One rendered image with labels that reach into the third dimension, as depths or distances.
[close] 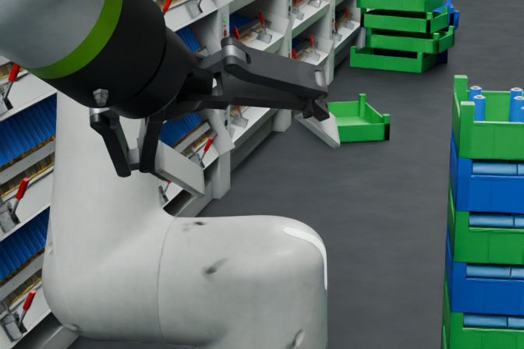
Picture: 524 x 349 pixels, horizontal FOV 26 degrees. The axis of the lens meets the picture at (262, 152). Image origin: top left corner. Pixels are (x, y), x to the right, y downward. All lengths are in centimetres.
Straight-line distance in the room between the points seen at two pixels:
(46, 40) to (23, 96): 115
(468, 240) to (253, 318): 66
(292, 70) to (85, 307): 38
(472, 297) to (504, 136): 25
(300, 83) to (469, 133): 79
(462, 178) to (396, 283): 82
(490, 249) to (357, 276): 81
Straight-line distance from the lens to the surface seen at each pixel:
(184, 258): 111
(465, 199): 168
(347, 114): 380
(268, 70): 86
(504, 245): 170
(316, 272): 111
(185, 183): 99
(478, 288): 173
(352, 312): 231
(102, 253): 113
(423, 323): 228
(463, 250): 170
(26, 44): 74
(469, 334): 176
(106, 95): 79
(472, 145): 165
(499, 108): 185
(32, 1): 71
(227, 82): 88
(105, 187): 112
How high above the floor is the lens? 94
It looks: 16 degrees down
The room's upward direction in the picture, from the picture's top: straight up
